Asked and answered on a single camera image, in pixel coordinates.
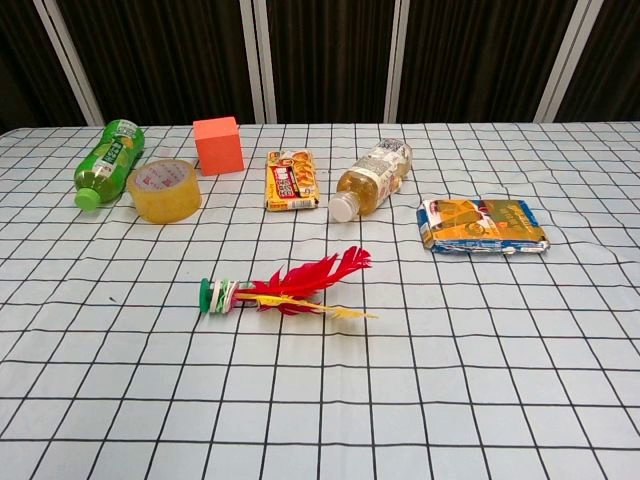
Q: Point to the feather shuttlecock with green base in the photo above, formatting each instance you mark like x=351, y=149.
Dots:
x=227, y=296

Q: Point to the orange cube block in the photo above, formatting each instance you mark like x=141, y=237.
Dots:
x=218, y=146

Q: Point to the yellow snack packet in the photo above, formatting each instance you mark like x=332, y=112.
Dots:
x=291, y=181

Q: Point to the clear yellowish tape roll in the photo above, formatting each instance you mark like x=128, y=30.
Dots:
x=165, y=192

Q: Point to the amber tea bottle white cap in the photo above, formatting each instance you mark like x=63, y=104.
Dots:
x=372, y=177

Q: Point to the white black grid tablecloth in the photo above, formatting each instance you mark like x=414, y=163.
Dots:
x=400, y=375

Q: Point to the blue and gold biscuit pack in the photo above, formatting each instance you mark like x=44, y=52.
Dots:
x=480, y=225

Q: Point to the green tea bottle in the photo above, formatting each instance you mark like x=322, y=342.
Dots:
x=107, y=161

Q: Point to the dark folding screen white frames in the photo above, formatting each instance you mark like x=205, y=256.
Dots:
x=320, y=55

